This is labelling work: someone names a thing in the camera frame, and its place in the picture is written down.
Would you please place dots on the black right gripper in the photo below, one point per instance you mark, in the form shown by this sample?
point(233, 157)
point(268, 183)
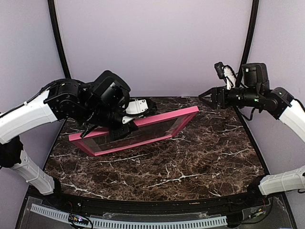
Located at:
point(214, 92)

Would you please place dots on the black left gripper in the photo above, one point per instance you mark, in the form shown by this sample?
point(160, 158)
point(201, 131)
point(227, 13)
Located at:
point(115, 134)

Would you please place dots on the light wooden picture frame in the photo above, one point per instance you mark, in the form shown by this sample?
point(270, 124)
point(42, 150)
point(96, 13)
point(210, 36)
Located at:
point(81, 143)

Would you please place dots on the clear acrylic sheet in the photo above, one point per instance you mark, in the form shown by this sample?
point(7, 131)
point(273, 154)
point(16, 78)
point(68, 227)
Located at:
point(145, 133)

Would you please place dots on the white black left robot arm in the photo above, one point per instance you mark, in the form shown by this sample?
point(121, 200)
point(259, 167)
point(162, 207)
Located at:
point(21, 127)

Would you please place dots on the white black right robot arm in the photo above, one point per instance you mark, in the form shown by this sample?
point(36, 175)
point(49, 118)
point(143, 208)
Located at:
point(280, 150)

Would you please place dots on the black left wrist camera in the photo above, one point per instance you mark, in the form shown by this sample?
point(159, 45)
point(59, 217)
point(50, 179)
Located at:
point(112, 91)

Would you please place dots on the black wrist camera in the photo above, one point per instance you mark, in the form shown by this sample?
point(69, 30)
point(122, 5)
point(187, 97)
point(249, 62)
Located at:
point(112, 91)
point(254, 74)

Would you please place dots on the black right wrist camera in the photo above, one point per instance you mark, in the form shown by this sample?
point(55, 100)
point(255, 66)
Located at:
point(254, 74)

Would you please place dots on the black corner post right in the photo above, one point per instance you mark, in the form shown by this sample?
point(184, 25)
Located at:
point(250, 32)

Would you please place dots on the black corner post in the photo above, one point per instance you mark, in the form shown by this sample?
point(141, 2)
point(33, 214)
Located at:
point(57, 38)
point(250, 32)

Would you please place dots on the black table edge rail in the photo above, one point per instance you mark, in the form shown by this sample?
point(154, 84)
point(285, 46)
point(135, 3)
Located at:
point(231, 206)

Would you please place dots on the grey slotted cable duct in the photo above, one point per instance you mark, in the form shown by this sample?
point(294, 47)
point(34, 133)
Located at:
point(125, 221)

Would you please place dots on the black corner post left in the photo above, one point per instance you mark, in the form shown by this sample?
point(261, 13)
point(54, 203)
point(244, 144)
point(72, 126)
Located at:
point(57, 38)

